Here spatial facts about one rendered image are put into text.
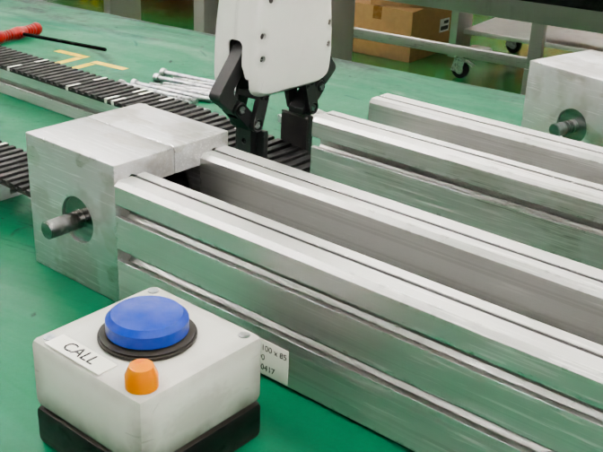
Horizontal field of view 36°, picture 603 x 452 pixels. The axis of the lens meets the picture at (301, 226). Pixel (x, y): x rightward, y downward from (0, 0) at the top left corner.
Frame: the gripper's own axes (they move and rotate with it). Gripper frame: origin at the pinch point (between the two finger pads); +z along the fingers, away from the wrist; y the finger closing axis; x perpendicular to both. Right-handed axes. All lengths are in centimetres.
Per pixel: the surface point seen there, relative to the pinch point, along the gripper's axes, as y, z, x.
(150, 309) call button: 31.8, -4.2, 20.0
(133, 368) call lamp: 35.4, -3.9, 23.0
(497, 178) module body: 5.0, -4.7, 23.8
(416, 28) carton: -316, 65, -188
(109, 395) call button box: 36.0, -2.3, 22.0
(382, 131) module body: 3.9, -5.3, 13.7
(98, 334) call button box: 33.7, -3.0, 18.5
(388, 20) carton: -310, 63, -201
